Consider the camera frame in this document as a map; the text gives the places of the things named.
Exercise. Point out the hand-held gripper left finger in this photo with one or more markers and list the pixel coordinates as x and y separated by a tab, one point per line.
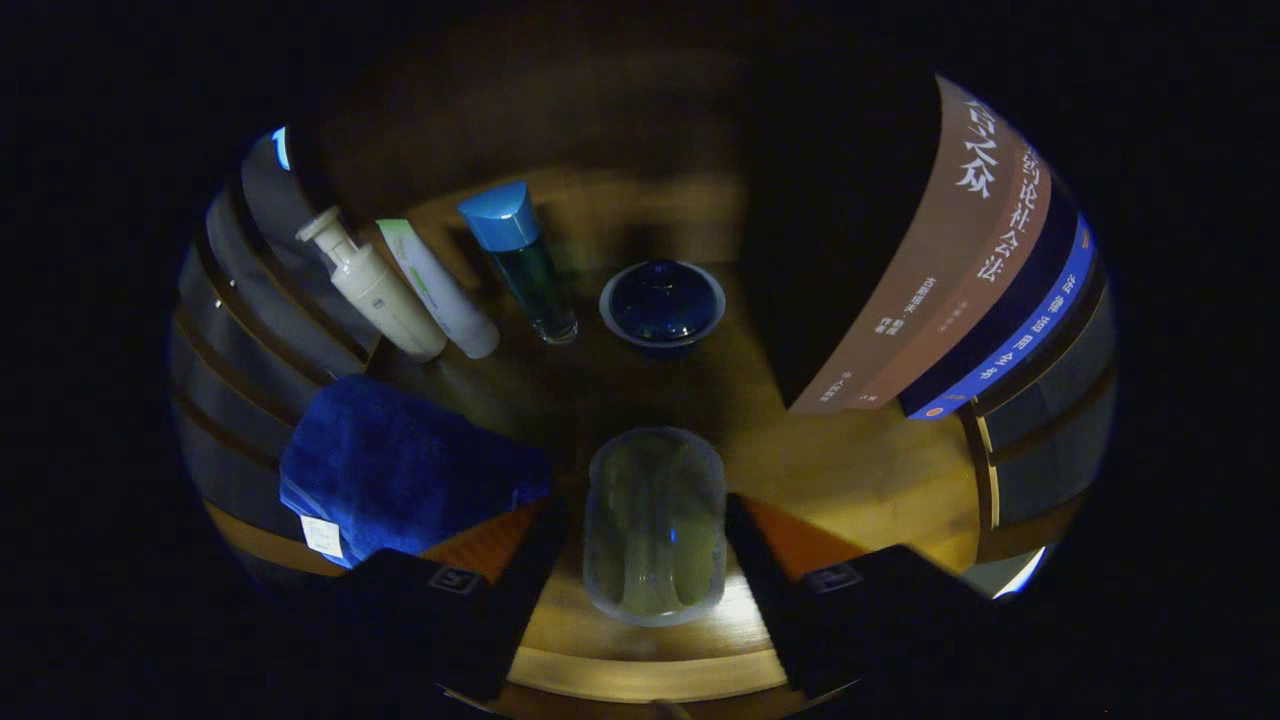
470	610

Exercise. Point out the reddish brown book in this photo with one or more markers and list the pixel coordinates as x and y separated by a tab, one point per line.
1000	270

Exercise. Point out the wooden countertop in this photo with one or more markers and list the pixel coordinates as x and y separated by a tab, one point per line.
850	470

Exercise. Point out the blue lidded teacup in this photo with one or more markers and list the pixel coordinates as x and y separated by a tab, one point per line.
662	305

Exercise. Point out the blue towel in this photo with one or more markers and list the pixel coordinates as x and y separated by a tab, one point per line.
400	470

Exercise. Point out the teal bottle with blue cap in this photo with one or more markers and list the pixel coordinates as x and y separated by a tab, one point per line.
530	275

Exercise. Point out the wooden cabinet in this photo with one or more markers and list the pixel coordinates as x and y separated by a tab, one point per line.
560	120

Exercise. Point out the dark brown book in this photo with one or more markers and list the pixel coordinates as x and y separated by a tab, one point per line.
930	270

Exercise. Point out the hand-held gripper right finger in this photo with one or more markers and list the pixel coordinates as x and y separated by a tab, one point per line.
800	620

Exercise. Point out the translucent plastic soap dish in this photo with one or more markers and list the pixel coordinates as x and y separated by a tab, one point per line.
655	530

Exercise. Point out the white pump bottle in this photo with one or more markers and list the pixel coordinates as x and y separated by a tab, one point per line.
385	300

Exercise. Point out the blue book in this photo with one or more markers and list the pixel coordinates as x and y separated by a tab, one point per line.
1020	335

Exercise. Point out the white green tube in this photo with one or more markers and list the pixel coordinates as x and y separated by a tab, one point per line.
440	295

